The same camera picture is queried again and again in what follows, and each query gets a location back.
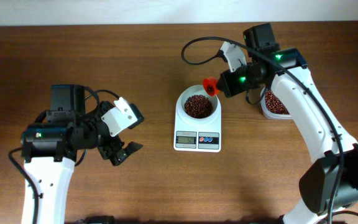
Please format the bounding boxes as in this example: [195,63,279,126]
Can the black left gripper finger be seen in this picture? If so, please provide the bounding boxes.
[109,142,144,166]
[129,103,144,129]

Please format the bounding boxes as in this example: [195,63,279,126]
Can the orange plastic measuring scoop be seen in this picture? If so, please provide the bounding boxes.
[203,77,220,96]

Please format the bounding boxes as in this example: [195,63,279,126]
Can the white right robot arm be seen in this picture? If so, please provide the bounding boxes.
[216,24,358,223]

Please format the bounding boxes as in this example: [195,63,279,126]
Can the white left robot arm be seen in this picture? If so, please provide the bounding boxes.
[19,84,144,223]

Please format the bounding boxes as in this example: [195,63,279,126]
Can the white digital kitchen scale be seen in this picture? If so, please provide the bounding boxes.
[173,93,223,153]

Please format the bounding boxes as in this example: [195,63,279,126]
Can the red adzuki beans in container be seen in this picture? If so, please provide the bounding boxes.
[265,90,289,114]

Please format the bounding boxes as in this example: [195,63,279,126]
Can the clear plastic bean container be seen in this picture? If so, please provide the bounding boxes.
[260,88,292,119]

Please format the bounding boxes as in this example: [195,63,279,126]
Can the white metal bowl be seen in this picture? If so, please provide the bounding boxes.
[178,85,218,119]

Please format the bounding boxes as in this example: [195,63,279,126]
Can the red beans in bowl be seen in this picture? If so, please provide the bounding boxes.
[184,95,213,119]

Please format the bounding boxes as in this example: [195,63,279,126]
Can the black right camera cable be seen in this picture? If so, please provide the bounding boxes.
[180,36,345,224]

